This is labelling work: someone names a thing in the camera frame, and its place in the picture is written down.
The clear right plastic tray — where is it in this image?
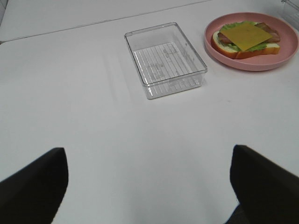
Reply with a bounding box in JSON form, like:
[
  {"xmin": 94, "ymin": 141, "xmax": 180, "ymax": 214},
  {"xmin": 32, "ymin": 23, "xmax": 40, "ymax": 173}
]
[{"xmin": 281, "ymin": 0, "xmax": 299, "ymax": 28}]

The bacon strip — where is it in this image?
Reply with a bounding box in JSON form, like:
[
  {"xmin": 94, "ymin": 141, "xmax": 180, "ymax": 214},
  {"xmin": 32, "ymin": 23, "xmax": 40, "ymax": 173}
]
[
  {"xmin": 217, "ymin": 32, "xmax": 234, "ymax": 44},
  {"xmin": 255, "ymin": 22, "xmax": 281, "ymax": 42}
]

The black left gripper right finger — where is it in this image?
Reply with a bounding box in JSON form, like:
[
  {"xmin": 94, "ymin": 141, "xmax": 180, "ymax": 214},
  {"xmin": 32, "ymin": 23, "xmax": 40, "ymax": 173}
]
[{"xmin": 226, "ymin": 145, "xmax": 299, "ymax": 224}]

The clear left plastic tray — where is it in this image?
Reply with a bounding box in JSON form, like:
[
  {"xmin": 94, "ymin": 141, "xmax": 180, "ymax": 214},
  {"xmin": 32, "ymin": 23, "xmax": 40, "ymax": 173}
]
[{"xmin": 124, "ymin": 22, "xmax": 207, "ymax": 99}]

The clear plastic tray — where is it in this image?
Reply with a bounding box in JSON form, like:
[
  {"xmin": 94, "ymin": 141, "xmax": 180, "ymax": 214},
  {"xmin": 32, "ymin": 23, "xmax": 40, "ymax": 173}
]
[
  {"xmin": 124, "ymin": 22, "xmax": 207, "ymax": 99},
  {"xmin": 281, "ymin": 0, "xmax": 299, "ymax": 28}
]

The pink round plate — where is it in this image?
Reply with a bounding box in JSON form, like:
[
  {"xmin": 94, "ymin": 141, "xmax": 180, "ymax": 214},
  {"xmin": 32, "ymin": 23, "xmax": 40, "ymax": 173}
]
[{"xmin": 204, "ymin": 12, "xmax": 299, "ymax": 71}]

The green lettuce leaf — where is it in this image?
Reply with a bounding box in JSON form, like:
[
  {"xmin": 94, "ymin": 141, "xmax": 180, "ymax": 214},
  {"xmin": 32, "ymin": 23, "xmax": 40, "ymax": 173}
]
[{"xmin": 218, "ymin": 20, "xmax": 268, "ymax": 53}]

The bread slice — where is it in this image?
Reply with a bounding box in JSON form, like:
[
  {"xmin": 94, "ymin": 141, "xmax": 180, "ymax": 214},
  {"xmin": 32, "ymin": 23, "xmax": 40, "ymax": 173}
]
[{"xmin": 211, "ymin": 31, "xmax": 280, "ymax": 59}]

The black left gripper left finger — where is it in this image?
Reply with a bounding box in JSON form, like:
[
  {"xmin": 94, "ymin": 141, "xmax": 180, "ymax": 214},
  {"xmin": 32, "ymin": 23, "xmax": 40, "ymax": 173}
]
[{"xmin": 0, "ymin": 147, "xmax": 69, "ymax": 224}]

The yellow cheese slice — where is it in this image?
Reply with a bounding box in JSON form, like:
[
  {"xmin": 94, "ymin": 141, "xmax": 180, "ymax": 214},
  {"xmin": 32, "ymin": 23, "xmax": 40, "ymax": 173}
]
[{"xmin": 219, "ymin": 21, "xmax": 274, "ymax": 52}]

